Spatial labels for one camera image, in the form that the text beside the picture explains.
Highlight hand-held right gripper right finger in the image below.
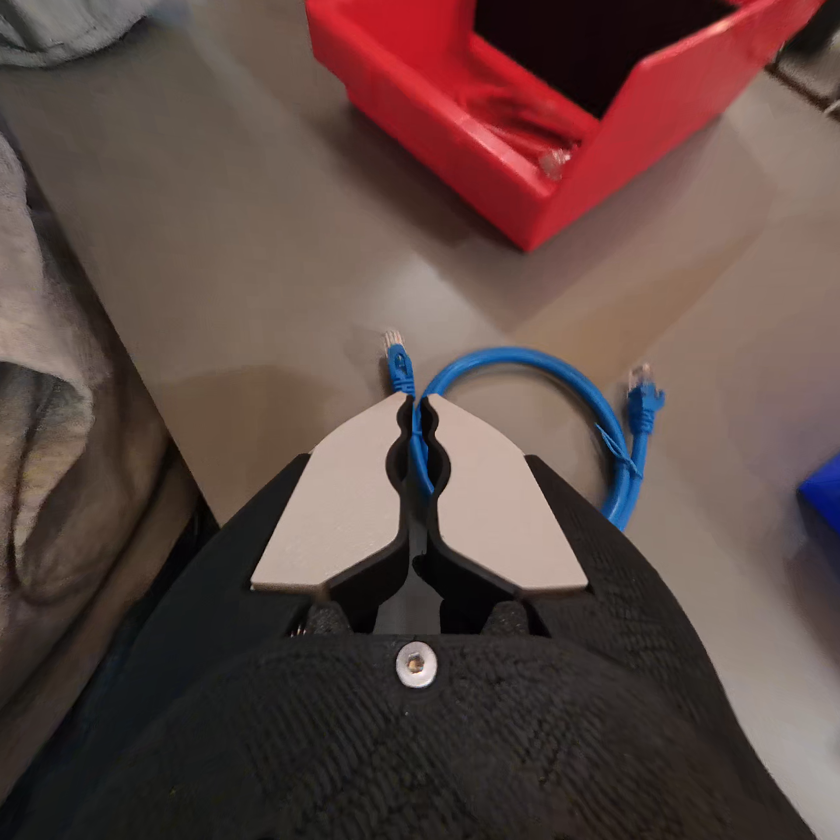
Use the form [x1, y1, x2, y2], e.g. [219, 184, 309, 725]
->
[411, 392, 590, 635]

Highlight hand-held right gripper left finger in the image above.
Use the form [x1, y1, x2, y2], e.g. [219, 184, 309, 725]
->
[249, 392, 416, 635]

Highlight blue ethernet cable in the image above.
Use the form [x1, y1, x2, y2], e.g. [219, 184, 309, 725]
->
[381, 328, 667, 534]

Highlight blue storage bin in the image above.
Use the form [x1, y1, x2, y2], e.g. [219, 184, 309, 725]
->
[797, 449, 840, 565]

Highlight red ethernet cable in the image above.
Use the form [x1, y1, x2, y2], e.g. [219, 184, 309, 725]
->
[456, 85, 586, 183]

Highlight red storage bin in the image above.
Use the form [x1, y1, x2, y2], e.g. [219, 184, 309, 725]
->
[305, 0, 828, 253]

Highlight black plastic bin divider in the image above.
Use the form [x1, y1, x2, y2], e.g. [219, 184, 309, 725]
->
[472, 0, 749, 120]

